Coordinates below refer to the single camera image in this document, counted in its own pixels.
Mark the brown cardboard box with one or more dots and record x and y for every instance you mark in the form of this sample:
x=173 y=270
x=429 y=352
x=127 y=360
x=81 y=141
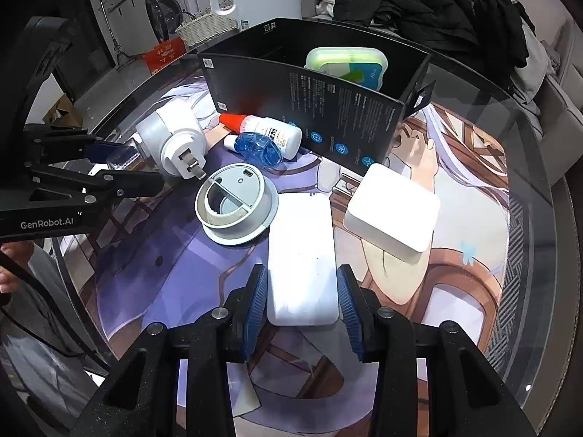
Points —
x=61 y=109

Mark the white glue bottle red cap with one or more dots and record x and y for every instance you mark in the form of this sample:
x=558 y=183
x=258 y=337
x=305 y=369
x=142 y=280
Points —
x=273 y=132

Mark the printed table mat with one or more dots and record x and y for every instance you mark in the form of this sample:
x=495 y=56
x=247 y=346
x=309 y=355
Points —
x=136 y=255

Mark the clear plastic case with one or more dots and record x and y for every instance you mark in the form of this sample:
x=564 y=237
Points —
x=122 y=157

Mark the red cardboard box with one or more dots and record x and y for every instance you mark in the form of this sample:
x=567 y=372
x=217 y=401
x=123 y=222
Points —
x=164 y=54

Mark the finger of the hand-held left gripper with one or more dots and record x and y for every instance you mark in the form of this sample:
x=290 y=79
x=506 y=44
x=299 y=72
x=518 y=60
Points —
x=136 y=184
x=98 y=151

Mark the white rectangular power bank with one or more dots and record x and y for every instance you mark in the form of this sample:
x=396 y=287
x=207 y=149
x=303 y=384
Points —
x=301 y=255

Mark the white square box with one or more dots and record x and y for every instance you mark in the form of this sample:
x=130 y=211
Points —
x=391 y=211

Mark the metal floor stand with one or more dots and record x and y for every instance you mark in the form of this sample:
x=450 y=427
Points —
x=116 y=36

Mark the person's left hand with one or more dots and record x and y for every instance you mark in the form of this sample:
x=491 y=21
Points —
x=8 y=257

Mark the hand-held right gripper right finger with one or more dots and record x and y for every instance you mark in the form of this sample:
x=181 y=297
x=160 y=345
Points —
x=350 y=314

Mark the green wet wipes pack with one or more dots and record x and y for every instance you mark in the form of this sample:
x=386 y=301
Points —
x=348 y=66

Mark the white wicker basket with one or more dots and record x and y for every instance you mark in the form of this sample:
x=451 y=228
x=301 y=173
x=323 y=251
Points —
x=205 y=32

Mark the round white grey device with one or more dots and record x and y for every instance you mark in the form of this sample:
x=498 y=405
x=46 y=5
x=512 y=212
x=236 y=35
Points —
x=237 y=205

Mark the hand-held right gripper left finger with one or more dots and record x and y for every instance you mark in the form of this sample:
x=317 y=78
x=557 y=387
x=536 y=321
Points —
x=256 y=314

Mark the person's grey clothing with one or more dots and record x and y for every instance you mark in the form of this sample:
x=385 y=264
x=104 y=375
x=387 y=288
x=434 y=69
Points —
x=50 y=291

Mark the black jacket pile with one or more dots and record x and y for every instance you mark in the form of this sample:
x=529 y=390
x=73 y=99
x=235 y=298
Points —
x=410 y=4

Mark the white plug adapter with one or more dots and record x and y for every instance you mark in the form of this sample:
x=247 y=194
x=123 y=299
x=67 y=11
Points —
x=171 y=139

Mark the black cardboard box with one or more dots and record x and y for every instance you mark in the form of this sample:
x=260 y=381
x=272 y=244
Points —
x=319 y=109

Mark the grey sofa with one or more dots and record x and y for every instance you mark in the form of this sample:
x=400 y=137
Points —
x=567 y=100

